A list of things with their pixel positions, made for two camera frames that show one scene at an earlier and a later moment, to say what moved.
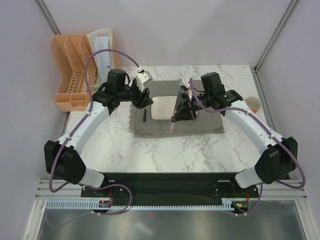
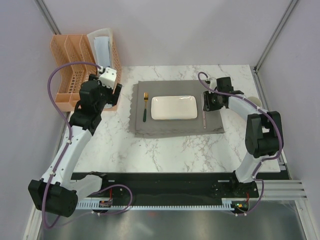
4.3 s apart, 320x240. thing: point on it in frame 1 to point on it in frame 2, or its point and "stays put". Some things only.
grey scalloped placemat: [142, 122] stays put
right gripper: [184, 112] to [208, 106]
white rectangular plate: [162, 107] stays put
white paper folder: [101, 39] stays put
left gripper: [141, 96] to [113, 98]
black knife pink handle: [172, 126] to [203, 112]
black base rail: [172, 189] stays put
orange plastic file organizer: [70, 52] stays put
